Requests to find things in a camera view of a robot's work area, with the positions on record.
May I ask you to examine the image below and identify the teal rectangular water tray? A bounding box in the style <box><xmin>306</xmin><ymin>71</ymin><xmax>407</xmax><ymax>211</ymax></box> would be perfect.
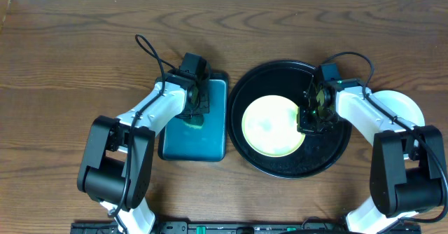
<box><xmin>157</xmin><ymin>71</ymin><xmax>228</xmax><ymax>162</ymax></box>

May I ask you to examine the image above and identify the yellow plate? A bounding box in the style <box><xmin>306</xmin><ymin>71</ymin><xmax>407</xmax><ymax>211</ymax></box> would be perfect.
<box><xmin>241</xmin><ymin>95</ymin><xmax>306</xmax><ymax>158</ymax></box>

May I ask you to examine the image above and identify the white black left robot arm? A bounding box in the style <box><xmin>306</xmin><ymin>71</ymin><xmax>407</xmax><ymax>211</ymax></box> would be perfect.
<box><xmin>76</xmin><ymin>74</ymin><xmax>209</xmax><ymax>233</ymax></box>

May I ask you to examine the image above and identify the pale green plate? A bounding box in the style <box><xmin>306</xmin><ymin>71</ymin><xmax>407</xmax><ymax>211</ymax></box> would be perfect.
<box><xmin>373</xmin><ymin>90</ymin><xmax>426</xmax><ymax>126</ymax></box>

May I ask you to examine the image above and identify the black round tray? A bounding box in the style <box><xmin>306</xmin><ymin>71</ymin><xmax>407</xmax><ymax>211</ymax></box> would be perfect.
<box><xmin>227</xmin><ymin>60</ymin><xmax>352</xmax><ymax>179</ymax></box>

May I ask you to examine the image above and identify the green and yellow sponge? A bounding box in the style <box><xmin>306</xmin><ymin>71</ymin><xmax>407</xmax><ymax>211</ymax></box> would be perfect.
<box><xmin>183</xmin><ymin>114</ymin><xmax>204</xmax><ymax>130</ymax></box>

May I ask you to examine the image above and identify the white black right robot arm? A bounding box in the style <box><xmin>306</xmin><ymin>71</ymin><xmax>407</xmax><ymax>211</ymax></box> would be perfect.
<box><xmin>297</xmin><ymin>80</ymin><xmax>447</xmax><ymax>233</ymax></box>

